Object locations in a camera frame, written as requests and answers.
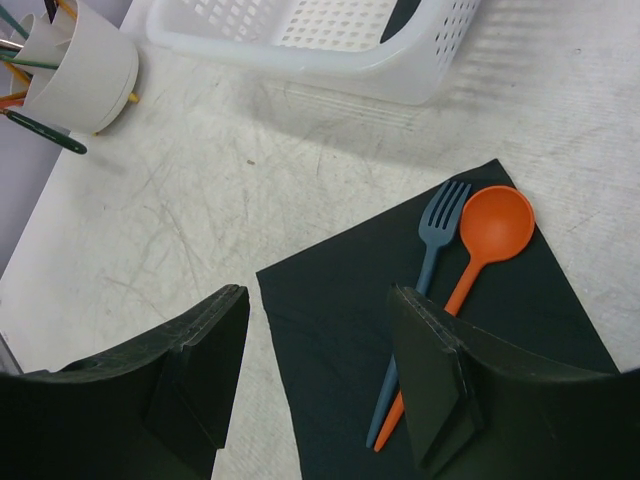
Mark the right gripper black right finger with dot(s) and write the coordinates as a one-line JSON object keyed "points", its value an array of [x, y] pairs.
{"points": [[479, 407]]}

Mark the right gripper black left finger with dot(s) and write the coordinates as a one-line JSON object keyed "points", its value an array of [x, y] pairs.
{"points": [[156, 406]]}

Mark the orange plastic spoon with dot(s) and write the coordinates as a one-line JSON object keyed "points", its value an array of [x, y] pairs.
{"points": [[496, 224]]}

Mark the blue plastic fork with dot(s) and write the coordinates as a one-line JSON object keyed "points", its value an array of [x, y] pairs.
{"points": [[437, 228]]}

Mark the white perforated plastic basket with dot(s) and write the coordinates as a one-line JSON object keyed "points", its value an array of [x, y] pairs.
{"points": [[323, 43]]}

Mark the white utensil holder cup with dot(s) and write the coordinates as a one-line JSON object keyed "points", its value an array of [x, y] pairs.
{"points": [[83, 69]]}

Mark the green handled utensil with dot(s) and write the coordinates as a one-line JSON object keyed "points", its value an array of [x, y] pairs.
{"points": [[52, 135]]}

